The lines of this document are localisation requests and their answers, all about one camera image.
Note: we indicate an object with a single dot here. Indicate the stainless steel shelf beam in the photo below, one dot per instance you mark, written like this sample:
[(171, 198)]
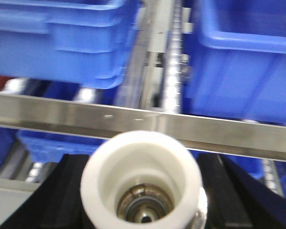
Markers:
[(103, 121)]

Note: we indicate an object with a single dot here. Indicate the blue bin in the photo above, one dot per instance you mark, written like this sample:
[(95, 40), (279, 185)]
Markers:
[(238, 60), (87, 42)]

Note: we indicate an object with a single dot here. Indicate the steel roller track rail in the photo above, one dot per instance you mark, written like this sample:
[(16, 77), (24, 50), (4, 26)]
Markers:
[(157, 67)]

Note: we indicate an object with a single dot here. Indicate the blue bin lower shelf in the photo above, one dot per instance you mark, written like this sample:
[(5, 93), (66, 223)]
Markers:
[(45, 147)]

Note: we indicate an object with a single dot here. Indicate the blue bin upper left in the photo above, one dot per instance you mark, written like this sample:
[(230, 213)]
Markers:
[(87, 42)]

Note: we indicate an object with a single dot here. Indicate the blue bin upper right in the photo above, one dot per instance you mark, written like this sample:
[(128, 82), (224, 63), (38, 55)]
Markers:
[(238, 60)]

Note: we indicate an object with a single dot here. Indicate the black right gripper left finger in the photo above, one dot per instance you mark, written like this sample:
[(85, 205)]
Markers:
[(56, 203)]

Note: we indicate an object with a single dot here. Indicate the brass valve with white caps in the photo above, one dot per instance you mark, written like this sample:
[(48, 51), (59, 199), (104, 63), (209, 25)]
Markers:
[(143, 180)]

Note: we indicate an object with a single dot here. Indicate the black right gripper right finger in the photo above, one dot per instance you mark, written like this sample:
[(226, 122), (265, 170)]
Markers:
[(235, 199)]

